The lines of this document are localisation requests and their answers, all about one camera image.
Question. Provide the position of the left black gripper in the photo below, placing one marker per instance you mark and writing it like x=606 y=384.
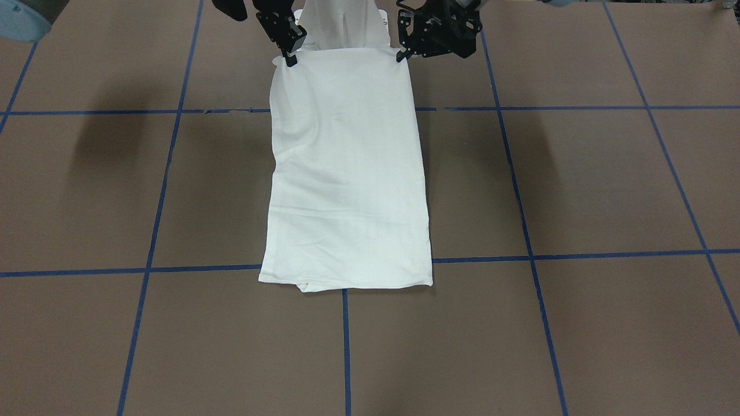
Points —
x=429 y=33

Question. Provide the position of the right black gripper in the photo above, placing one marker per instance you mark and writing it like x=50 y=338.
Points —
x=281 y=28

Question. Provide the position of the white long-sleeve printed shirt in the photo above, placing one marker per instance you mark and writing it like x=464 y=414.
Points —
x=348 y=203

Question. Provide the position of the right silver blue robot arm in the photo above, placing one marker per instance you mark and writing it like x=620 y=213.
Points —
x=30 y=21

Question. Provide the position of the white camera mast pedestal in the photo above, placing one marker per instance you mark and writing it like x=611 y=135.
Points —
x=343 y=25

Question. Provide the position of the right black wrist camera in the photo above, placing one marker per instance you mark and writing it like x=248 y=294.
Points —
x=234 y=9

